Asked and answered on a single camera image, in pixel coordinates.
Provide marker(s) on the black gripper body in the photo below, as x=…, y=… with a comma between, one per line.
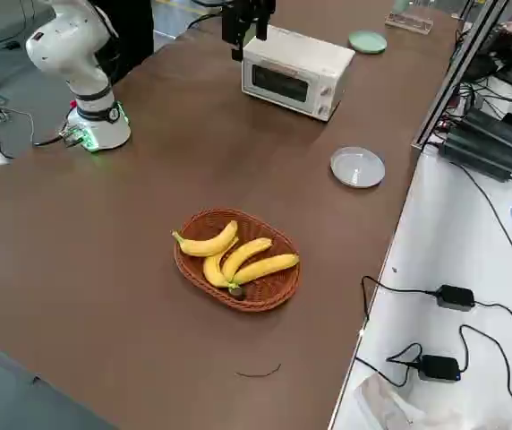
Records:
x=247, y=8

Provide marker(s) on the white toaster oven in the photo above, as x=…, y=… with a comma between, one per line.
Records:
x=303, y=67

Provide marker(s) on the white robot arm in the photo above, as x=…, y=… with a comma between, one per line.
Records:
x=65, y=49

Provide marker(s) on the green round plate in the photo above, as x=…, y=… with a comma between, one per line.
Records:
x=368, y=42

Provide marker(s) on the person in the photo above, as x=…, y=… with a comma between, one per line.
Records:
x=128, y=31

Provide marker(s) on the pale green cup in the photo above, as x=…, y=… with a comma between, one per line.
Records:
x=401, y=4

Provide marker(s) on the clear acrylic holder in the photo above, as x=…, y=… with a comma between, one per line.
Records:
x=409, y=22

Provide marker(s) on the grey round plate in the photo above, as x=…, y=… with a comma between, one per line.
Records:
x=357, y=166

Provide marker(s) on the yellow banana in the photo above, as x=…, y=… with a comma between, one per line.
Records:
x=244, y=255
x=204, y=247
x=212, y=271
x=267, y=267

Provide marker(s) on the black power supply box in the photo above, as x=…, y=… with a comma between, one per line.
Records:
x=484, y=139

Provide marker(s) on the brown woven basket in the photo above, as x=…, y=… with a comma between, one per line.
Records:
x=262, y=298

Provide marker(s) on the black power adapter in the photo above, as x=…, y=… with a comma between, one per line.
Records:
x=455, y=297
x=438, y=368

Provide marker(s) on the white plastic bag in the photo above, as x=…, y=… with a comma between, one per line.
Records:
x=386, y=403

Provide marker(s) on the aluminium frame post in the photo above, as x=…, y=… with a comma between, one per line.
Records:
x=455, y=71

